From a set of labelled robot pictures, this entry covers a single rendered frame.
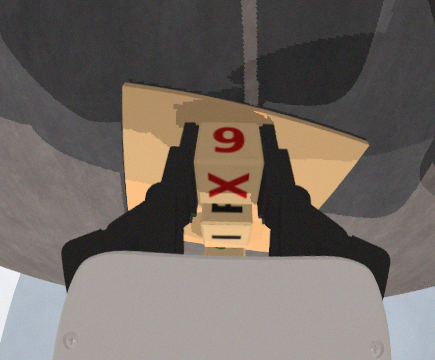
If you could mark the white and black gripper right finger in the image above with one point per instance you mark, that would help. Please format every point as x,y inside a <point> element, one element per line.
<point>297,228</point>

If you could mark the tan wooden letter block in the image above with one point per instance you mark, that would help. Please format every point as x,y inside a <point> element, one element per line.
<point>226,225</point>
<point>228,163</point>
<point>224,251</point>

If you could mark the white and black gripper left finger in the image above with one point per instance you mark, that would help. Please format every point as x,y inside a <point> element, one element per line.
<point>152,225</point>

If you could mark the tan flat mat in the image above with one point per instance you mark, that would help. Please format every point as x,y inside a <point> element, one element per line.
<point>154,118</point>

